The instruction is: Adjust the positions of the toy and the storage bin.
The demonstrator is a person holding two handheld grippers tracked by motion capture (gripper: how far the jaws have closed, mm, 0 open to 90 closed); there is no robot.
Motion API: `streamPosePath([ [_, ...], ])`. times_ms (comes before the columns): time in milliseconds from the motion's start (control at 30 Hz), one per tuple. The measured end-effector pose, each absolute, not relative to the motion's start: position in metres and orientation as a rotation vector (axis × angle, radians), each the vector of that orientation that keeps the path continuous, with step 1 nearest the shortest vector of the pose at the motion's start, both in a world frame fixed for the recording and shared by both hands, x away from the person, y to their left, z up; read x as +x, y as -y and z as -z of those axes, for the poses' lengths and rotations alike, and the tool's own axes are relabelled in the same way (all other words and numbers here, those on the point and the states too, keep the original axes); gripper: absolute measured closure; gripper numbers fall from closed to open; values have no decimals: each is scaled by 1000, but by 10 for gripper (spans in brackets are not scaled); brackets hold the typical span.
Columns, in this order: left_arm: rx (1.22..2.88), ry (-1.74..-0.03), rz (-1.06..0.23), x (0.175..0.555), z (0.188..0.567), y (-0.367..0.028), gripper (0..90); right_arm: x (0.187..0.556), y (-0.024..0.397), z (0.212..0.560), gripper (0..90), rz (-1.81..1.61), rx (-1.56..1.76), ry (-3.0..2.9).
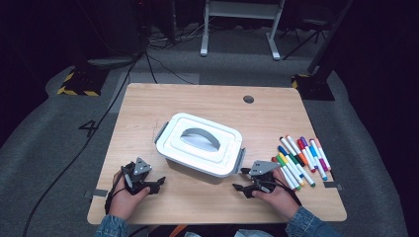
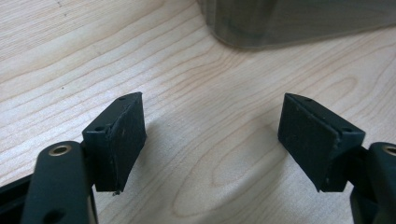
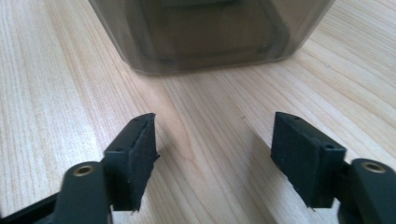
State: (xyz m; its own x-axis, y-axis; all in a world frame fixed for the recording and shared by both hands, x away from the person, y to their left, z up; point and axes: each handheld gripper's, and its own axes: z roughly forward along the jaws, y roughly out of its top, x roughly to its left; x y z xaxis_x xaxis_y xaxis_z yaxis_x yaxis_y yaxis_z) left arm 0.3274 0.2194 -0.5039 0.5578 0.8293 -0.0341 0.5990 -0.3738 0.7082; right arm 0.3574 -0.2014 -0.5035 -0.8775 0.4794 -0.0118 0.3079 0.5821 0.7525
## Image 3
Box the clear plastic storage box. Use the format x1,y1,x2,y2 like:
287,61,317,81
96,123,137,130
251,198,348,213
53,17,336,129
88,0,336,76

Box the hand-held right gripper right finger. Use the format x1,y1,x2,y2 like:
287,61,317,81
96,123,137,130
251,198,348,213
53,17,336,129
270,111,347,209

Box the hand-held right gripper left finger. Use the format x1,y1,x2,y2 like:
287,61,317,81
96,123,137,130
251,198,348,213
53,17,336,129
102,112,161,216

